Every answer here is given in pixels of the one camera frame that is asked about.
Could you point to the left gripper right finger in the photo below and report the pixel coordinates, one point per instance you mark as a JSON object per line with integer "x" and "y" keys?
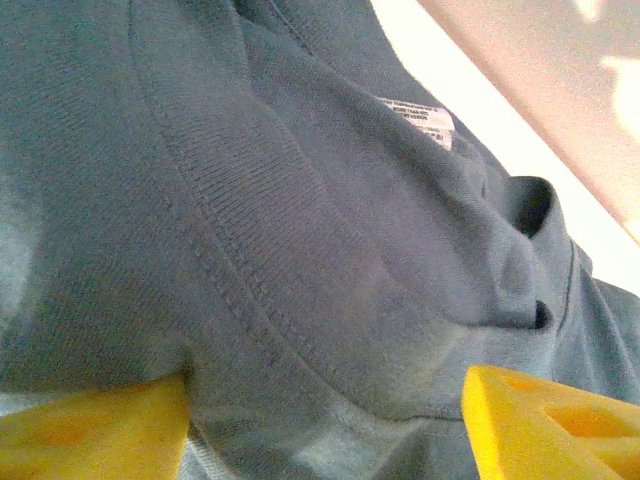
{"x": 540, "y": 430}

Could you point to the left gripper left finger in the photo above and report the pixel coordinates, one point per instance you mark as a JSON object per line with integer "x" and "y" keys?
{"x": 90, "y": 435}

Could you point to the grey t-shirt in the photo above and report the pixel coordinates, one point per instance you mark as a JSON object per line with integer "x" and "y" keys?
{"x": 250, "y": 200}

